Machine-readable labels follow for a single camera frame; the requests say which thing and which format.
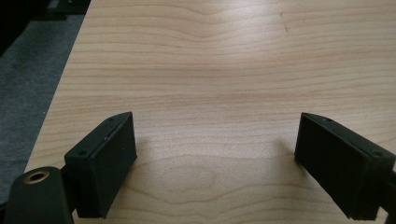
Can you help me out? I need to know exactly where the dark stand base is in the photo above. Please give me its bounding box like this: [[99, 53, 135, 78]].
[[31, 0, 92, 22]]

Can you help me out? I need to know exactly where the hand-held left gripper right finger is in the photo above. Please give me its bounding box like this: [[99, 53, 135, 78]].
[[293, 112, 396, 221]]

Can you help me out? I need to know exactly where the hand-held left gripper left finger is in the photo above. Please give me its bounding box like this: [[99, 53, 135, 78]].
[[64, 111, 138, 219]]

